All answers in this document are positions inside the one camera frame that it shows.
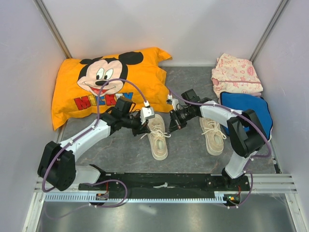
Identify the beige lace shoe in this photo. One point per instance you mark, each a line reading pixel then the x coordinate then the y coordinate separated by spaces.
pixel 213 136
pixel 159 148

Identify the grey slotted cable duct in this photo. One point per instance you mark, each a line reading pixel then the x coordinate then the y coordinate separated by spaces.
pixel 95 198

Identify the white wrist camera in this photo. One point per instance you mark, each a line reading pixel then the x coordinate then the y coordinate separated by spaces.
pixel 146 113
pixel 172 101

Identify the orange Mickey Mouse pillow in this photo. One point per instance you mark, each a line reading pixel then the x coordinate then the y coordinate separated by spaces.
pixel 91 85

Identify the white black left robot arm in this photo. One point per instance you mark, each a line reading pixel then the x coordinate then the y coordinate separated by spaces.
pixel 58 163

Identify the pink patterned folded garment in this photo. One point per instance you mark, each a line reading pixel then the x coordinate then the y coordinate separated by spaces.
pixel 235 75

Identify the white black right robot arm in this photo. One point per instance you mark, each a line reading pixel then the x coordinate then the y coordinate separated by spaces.
pixel 246 133

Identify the blue folded cloth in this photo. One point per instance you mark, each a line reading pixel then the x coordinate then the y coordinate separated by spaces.
pixel 242 101

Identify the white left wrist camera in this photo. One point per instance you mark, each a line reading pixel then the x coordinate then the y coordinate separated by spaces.
pixel 146 113

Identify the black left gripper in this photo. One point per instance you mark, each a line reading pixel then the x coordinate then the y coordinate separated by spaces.
pixel 144 128

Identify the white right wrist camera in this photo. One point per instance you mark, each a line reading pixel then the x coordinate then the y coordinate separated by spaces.
pixel 172 101

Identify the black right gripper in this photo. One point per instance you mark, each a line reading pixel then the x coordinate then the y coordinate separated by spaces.
pixel 174 115

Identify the aluminium frame rail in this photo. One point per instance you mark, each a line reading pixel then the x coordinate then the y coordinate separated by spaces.
pixel 258 182

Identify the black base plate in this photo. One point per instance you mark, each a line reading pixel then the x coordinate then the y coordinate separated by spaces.
pixel 205 182

